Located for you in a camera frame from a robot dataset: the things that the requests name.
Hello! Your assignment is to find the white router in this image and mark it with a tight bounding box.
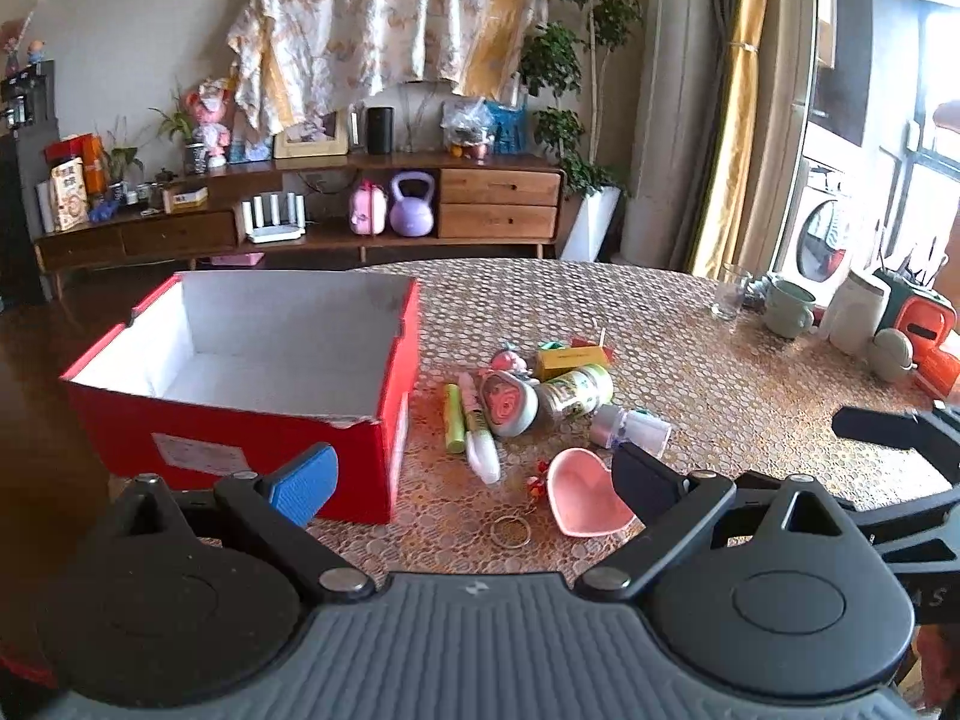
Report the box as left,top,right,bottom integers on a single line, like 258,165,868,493
240,193,308,245

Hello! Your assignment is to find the grey correction tape dispenser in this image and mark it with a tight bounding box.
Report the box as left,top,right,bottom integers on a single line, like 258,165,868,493
476,367,541,440

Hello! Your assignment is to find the red binder clip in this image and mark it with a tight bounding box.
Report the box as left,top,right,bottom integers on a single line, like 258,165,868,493
568,324,617,367

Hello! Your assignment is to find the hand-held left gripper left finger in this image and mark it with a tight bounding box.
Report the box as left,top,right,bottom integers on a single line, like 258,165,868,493
112,442,376,602

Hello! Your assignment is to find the yellow carton box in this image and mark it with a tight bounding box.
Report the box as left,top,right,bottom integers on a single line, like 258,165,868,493
534,341,612,383

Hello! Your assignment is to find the green highlighter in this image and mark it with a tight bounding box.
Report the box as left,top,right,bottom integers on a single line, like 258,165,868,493
444,382,467,455

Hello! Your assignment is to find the small potted plant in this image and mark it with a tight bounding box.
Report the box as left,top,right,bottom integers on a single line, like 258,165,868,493
150,86,212,175

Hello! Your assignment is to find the pale green mug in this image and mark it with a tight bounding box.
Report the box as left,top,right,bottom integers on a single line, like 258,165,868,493
763,279,818,338

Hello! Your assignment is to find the red cardboard box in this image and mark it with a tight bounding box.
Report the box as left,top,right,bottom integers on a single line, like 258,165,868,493
58,272,422,526

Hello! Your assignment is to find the large pink doll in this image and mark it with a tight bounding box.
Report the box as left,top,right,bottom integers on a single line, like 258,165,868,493
184,79,237,170

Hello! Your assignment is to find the clear plastic bag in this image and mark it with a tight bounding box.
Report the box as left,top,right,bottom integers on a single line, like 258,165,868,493
441,97,496,158

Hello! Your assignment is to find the green knife block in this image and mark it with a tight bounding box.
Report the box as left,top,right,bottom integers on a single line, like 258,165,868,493
874,236,953,316

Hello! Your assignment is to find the pink small bag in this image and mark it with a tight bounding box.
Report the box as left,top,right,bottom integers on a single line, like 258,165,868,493
347,178,389,235

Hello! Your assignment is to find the yellow curtain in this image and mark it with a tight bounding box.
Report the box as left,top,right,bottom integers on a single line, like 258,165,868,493
690,0,773,278

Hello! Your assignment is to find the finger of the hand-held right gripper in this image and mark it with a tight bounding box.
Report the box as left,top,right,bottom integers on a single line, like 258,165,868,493
851,481,960,565
832,403,960,485

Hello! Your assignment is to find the metal key ring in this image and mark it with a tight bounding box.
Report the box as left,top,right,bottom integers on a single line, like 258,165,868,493
491,512,533,548

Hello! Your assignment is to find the black speaker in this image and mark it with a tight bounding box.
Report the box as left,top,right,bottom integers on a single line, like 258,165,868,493
366,106,395,156

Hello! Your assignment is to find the tall green plant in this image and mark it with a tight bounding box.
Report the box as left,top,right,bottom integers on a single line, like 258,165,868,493
517,0,646,196

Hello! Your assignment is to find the cream photo frame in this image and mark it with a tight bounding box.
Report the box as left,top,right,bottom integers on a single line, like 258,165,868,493
272,111,352,160

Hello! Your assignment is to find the blue plastic bag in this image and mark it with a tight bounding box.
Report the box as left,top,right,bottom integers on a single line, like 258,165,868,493
486,99,526,155

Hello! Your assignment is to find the printed snack bag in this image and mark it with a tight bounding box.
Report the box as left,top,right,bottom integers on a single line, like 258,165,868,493
49,157,91,232

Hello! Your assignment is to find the green label jar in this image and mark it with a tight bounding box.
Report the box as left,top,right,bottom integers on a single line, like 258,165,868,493
536,364,616,421

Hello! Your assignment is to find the orange box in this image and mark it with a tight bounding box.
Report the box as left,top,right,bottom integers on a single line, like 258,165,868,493
45,133,106,196

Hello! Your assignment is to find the wooden sideboard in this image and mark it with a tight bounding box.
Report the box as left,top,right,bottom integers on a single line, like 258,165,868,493
34,152,567,275

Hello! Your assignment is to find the floral hanging cloth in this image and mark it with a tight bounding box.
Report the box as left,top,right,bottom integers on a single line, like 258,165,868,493
225,0,556,136

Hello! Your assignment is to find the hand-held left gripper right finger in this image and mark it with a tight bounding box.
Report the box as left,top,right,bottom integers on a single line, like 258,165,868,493
574,441,856,602

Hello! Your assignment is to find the white jar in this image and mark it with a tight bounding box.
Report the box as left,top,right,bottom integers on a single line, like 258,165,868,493
821,268,892,357

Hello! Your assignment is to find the white planter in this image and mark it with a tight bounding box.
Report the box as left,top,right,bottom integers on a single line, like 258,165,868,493
559,184,623,263

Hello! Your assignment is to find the purple kettlebell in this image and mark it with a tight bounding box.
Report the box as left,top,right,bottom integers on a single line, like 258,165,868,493
388,171,437,237

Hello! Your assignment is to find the grey-green small jar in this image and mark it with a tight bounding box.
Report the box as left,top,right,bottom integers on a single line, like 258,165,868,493
870,328,917,383

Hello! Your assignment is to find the pink doll figurine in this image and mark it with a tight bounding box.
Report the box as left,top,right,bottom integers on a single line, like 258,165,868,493
491,345,535,380

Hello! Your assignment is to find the pink heart-shaped dish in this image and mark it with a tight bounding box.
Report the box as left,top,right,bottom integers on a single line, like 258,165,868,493
546,446,638,539

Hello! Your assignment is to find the black appliance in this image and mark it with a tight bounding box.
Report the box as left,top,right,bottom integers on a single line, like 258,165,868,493
0,60,61,308

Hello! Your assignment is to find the white washing machine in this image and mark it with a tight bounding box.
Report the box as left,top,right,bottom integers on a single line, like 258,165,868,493
776,180,856,305

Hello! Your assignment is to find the clear plastic cup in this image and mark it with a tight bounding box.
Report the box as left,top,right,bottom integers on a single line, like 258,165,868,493
589,403,672,458

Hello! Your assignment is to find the thin leafy plant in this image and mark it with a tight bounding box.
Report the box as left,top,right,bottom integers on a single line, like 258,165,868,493
101,120,143,188

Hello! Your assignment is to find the clear drinking glass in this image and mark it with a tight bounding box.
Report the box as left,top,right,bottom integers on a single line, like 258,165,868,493
711,262,752,322

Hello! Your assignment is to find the orange container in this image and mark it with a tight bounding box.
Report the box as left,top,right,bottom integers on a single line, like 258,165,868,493
896,296,960,398

